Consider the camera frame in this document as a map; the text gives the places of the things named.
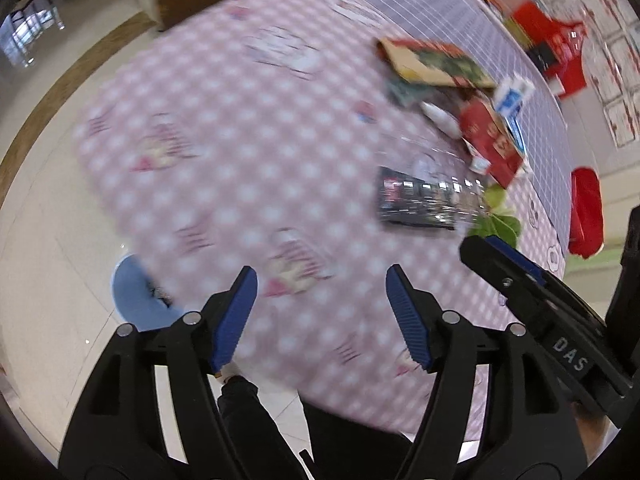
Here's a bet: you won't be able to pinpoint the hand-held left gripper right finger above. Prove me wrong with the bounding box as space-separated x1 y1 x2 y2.
385 264 588 480

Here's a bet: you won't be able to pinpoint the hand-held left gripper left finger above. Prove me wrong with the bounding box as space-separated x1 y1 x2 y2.
59 266 258 480

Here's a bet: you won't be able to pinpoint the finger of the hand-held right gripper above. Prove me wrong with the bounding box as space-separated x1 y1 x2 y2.
487 235 561 291
460 236 547 322

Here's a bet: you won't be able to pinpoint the green vegetable leaves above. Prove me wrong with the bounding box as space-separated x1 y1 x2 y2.
470 185 523 251

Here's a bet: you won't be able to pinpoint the black snack packet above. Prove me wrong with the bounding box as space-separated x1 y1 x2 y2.
376 166 486 231

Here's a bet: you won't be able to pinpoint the blue plastic waste bin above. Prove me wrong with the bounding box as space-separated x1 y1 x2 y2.
111 254 186 332

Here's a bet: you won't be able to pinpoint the red cardboard box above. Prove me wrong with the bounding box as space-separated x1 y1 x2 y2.
457 100 526 188

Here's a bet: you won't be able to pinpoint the blue snack packet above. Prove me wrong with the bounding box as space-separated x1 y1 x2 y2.
502 112 527 156

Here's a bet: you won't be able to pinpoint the white plastic bottle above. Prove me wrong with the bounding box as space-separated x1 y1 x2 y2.
420 100 463 138

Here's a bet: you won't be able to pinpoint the blue white carton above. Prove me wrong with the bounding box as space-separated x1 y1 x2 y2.
492 74 535 116

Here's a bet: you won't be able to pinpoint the teal snack packet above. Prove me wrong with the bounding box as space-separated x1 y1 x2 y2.
385 77 436 108

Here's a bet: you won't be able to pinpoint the red plastic stool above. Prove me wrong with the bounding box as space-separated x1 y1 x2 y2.
569 167 606 260

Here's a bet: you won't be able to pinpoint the person's dark trousers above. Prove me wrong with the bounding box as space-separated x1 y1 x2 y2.
217 375 416 480

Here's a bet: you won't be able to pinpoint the pink checked tablecloth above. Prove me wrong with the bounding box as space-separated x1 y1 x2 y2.
72 0 568 433

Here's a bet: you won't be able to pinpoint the small black box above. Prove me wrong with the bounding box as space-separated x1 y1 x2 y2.
527 42 563 73

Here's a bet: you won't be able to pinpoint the red gift bags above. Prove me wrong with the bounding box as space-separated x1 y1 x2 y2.
510 0 588 98

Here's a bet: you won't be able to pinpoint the blue checked tablecloth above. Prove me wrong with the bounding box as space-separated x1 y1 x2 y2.
320 0 573 261

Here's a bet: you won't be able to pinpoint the wall of framed certificates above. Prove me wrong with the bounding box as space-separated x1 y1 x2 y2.
505 0 640 148

